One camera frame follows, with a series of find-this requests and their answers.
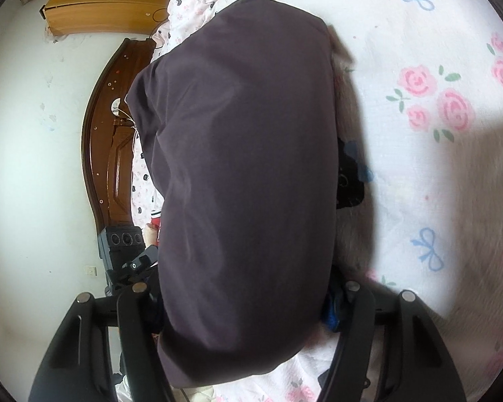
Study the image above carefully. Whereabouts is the grey and maroon hooded jacket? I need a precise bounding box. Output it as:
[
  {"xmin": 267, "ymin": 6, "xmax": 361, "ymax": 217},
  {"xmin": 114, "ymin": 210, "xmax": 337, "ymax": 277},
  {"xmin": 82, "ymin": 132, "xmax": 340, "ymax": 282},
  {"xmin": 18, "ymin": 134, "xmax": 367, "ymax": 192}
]
[{"xmin": 126, "ymin": 0, "xmax": 340, "ymax": 388}]

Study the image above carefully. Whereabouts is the red and beige toy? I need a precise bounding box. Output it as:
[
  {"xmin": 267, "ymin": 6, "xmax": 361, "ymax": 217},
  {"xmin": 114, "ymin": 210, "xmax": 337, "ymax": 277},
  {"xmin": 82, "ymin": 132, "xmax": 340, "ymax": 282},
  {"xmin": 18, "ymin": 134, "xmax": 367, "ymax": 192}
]
[{"xmin": 148, "ymin": 208, "xmax": 165, "ymax": 246}]

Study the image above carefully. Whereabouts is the thin black cable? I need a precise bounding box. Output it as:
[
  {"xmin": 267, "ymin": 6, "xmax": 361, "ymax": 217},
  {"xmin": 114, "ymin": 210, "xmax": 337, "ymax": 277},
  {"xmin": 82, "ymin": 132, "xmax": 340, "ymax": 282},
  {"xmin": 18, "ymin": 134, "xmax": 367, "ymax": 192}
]
[{"xmin": 145, "ymin": 7, "xmax": 169, "ymax": 39}]

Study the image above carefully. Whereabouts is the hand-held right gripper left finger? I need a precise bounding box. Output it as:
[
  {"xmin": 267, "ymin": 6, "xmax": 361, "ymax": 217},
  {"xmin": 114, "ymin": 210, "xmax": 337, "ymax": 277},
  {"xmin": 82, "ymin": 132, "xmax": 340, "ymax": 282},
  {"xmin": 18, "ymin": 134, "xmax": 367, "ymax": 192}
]
[{"xmin": 27, "ymin": 282, "xmax": 172, "ymax": 402}]

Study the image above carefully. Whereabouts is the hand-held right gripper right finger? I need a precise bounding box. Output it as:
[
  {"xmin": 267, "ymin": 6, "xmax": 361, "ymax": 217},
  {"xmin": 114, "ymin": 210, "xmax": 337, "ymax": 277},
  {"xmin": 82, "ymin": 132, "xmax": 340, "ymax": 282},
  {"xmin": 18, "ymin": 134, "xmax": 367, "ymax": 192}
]
[{"xmin": 319, "ymin": 281, "xmax": 464, "ymax": 402}]

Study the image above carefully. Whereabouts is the white charger cable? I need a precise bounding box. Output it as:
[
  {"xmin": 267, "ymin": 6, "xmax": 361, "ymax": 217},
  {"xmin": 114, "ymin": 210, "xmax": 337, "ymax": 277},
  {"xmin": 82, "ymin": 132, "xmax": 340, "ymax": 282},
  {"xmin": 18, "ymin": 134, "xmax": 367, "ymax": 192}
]
[{"xmin": 110, "ymin": 97, "xmax": 140, "ymax": 135}]

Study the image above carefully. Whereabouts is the floral cat print duvet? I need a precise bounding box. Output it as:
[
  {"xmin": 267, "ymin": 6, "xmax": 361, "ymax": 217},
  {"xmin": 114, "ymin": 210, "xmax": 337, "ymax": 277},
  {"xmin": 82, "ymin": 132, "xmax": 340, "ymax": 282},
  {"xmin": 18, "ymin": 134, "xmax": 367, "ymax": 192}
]
[{"xmin": 130, "ymin": 0, "xmax": 503, "ymax": 402}]

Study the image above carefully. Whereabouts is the dark wooden headboard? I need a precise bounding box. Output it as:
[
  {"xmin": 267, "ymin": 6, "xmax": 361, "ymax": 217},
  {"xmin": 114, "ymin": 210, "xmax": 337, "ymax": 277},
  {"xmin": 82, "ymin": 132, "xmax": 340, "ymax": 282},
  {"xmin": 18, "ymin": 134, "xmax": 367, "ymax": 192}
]
[{"xmin": 81, "ymin": 38, "xmax": 158, "ymax": 235}]

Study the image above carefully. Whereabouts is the light wooden wardrobe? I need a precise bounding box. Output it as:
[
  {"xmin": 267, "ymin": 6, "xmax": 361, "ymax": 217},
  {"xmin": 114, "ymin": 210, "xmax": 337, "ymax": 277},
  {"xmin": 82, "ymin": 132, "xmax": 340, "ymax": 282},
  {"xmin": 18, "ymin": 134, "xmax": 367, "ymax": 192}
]
[{"xmin": 42, "ymin": 0, "xmax": 177, "ymax": 38}]

